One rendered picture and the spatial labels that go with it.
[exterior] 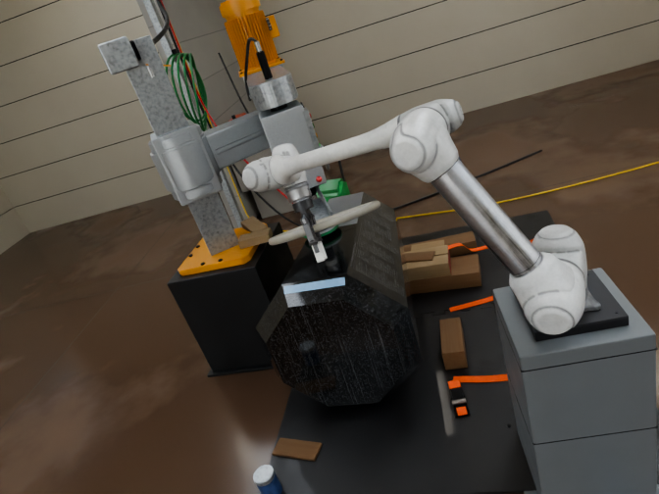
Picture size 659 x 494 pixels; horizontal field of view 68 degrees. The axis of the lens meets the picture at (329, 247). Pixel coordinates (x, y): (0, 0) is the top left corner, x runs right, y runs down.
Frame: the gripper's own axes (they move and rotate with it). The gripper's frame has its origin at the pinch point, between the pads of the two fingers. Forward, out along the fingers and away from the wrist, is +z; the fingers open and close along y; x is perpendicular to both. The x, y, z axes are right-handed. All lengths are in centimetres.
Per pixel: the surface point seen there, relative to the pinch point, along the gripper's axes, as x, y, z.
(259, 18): 15, 109, -129
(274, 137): 18, 62, -55
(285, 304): 36, 44, 23
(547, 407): -59, -13, 72
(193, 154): 71, 85, -67
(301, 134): 6, 67, -52
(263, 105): 16, 56, -70
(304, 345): 36, 51, 47
